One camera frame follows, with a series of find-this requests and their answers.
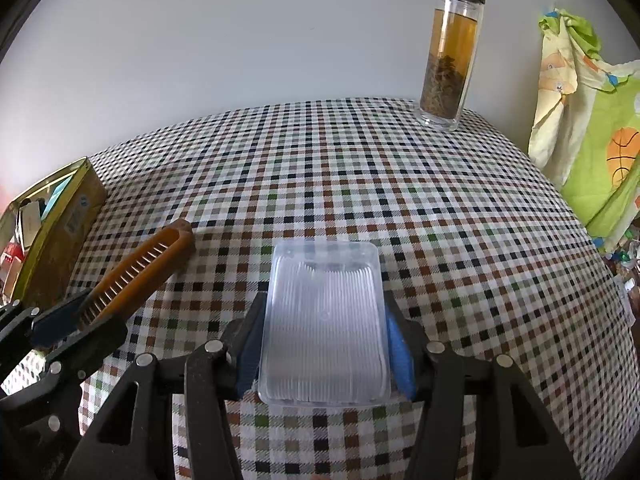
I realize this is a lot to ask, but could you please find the gold metal tin box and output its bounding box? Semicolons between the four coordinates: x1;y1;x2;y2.
1;157;106;310

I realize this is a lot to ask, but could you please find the clutter by the bag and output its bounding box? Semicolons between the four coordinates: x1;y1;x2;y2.
605;223;639;320

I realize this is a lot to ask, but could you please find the glass tea bottle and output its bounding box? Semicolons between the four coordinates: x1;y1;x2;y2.
416;0;486;131

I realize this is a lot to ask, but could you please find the white glitter-top box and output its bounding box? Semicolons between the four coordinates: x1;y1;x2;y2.
17;200;42;250

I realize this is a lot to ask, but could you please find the brown folding comb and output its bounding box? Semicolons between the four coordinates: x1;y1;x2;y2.
78;219;195;330

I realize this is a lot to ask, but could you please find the clear plastic box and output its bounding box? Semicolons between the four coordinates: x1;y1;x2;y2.
257;238;392;408

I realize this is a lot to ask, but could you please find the checkered tablecloth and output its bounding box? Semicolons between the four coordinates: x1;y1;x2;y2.
68;98;639;479

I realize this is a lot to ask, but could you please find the red toy brick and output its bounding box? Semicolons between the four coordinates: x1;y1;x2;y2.
0;242;24;283

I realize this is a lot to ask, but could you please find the green cartoon cloth bag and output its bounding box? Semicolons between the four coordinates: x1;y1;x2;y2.
527;9;639;252

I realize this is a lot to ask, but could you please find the turquoise toy brick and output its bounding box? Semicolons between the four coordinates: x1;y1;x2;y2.
41;176;73;221

